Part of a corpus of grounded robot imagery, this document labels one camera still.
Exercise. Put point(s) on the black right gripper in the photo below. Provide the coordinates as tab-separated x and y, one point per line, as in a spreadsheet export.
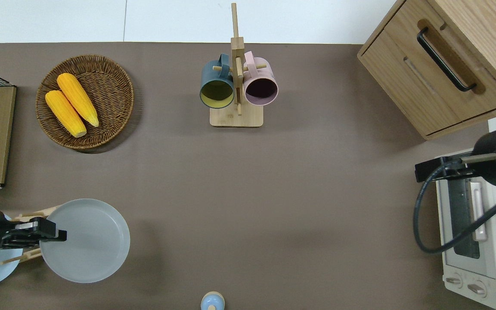
457	168

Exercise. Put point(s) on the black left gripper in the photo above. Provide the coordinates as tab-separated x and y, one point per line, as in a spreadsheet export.
20	233

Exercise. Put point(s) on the gray plate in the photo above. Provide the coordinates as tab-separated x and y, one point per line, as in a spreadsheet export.
88	245

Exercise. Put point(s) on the low bamboo plate rack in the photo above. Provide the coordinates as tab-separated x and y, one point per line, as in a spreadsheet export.
30	255

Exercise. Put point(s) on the bamboo mug rack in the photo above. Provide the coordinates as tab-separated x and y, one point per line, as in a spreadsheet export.
236	119

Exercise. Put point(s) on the light wooden drawer cabinet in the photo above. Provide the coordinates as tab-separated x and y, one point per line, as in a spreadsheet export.
403	73

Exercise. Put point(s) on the white oven knob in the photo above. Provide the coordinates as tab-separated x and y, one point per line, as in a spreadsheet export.
454	280
477	289

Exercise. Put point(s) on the yellow corn cob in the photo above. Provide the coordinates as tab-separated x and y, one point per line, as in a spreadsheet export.
78	99
65	113

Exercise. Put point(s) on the brown wicker basket tray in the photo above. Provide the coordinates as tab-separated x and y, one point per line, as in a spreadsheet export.
110	99

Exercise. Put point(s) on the brown table mat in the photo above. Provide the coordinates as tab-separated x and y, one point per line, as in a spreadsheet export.
274	193

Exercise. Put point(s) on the pink mug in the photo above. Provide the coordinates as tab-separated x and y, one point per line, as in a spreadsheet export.
266	73

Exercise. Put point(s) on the dark green mug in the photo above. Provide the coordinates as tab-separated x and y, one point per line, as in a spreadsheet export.
209	75

